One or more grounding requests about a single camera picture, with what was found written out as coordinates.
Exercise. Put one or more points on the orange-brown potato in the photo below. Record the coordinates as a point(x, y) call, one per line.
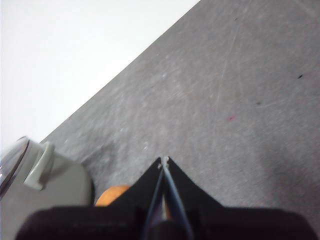
point(111, 196)

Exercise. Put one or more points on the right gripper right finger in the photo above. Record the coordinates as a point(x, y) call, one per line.
point(215, 222)

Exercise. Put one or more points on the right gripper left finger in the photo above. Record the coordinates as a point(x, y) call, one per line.
point(120, 220)

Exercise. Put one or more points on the pale green electric pot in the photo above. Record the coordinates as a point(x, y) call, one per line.
point(62, 180)

